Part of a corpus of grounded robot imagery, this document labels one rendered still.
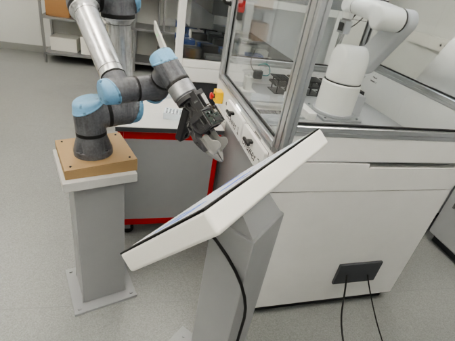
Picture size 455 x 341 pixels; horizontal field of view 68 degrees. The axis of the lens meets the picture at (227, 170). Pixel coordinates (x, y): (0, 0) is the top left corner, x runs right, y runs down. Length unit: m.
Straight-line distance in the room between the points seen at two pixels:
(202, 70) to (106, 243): 1.39
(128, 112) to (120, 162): 0.20
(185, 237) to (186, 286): 1.39
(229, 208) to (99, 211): 1.02
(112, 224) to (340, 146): 1.03
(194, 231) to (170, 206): 1.56
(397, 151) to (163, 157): 1.18
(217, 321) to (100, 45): 0.86
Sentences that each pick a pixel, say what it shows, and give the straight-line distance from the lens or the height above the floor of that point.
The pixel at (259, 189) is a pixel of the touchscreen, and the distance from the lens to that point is 0.65.
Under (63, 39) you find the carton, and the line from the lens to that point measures 5.63.
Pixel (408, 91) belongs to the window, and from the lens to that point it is 1.47.
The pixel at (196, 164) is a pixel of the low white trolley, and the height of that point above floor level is 0.53.
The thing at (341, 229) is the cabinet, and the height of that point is 0.58.
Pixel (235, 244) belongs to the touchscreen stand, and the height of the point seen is 0.99.
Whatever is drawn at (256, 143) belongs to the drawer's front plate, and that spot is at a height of 0.92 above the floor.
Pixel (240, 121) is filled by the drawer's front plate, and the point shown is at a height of 0.91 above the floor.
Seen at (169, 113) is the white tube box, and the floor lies 0.80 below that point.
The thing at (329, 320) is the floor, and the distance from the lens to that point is 2.07.
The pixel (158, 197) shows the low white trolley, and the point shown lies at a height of 0.29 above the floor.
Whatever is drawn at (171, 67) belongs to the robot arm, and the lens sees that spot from 1.00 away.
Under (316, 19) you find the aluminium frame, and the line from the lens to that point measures 1.15.
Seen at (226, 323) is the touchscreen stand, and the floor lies 0.72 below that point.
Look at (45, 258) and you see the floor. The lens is 2.19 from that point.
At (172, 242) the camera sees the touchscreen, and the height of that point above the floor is 1.09.
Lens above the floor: 1.53
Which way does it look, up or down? 30 degrees down
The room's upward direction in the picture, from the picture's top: 10 degrees clockwise
